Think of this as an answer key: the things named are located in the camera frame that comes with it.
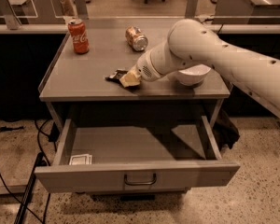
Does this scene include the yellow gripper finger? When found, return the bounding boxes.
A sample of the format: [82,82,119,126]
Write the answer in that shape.
[119,66,141,88]

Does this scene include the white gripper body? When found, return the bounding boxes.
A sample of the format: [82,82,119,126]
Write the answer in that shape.
[136,49,164,81]

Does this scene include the dark rxbar chocolate wrapper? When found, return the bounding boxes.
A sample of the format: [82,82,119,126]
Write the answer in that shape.
[105,69,127,83]

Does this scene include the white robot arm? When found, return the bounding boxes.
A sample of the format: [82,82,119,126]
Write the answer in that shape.
[120,19,280,118]

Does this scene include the open grey top drawer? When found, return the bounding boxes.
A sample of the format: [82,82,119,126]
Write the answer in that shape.
[35,118,240,195]

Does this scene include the small white packet in drawer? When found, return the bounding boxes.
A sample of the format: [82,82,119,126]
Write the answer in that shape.
[69,154,92,165]

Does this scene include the orange silver can lying down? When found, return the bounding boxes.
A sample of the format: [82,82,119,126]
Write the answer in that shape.
[125,26,148,51]

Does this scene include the white bowl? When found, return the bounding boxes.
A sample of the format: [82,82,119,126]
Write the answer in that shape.
[171,64,211,86]

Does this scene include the grey metal cabinet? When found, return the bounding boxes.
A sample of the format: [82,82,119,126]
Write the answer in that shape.
[39,18,230,129]

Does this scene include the red coca-cola can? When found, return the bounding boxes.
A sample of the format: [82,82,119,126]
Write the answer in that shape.
[68,19,89,54]

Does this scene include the grey background desk right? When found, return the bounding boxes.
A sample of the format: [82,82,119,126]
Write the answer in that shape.
[213,0,280,24]

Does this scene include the person legs in khaki trousers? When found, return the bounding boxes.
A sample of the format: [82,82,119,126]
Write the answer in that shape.
[59,0,75,16]

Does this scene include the clear glass partition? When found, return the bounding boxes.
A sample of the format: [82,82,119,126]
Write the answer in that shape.
[0,0,280,31]

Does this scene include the black drawer handle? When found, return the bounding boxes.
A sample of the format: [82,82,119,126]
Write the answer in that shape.
[123,173,157,186]

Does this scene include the black floor cable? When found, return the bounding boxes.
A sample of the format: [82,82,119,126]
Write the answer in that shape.
[0,119,54,224]

